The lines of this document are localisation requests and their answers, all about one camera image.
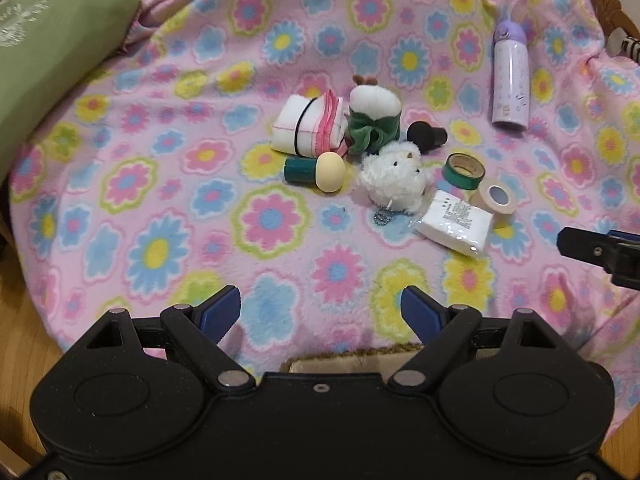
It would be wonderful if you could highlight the beige tape roll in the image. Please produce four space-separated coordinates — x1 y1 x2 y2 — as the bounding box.
470 182 515 230

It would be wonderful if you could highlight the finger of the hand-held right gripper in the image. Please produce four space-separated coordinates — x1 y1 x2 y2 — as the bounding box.
556 226 640 292

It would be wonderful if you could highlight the purple bottle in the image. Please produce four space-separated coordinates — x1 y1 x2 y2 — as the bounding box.
490 17 532 132

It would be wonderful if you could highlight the green tape roll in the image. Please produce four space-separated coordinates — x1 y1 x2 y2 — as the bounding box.
442 152 486 192

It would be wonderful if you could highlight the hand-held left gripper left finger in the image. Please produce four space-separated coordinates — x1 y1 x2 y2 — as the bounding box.
86 285 253 391

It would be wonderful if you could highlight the white and green plush toy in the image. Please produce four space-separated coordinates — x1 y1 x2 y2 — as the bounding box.
345 75 403 156

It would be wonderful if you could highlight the green cushion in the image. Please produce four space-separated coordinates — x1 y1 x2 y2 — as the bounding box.
0 0 142 188

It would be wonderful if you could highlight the pink floral fleece blanket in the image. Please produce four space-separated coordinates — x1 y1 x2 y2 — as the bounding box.
7 0 640 411

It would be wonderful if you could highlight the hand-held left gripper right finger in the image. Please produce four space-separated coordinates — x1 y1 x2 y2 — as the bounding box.
387 285 557 391

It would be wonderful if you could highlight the black and white striped object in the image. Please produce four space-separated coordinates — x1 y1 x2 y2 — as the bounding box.
606 29 640 65

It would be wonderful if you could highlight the cream sponge with green handle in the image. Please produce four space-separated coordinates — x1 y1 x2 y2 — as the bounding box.
283 152 346 195

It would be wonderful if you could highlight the black makeup sponge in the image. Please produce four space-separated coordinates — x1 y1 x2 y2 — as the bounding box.
406 121 448 155

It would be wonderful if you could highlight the brown fuzzy mat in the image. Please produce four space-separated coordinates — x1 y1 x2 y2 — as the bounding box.
287 344 426 375

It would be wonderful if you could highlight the white cotton pad packet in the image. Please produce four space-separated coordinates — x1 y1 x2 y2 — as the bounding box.
412 190 496 260

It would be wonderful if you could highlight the white cloth pink edge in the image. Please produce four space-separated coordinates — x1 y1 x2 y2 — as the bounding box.
270 90 348 156

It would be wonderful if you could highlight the white fluffy chick plush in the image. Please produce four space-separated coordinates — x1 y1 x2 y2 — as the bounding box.
355 141 435 223

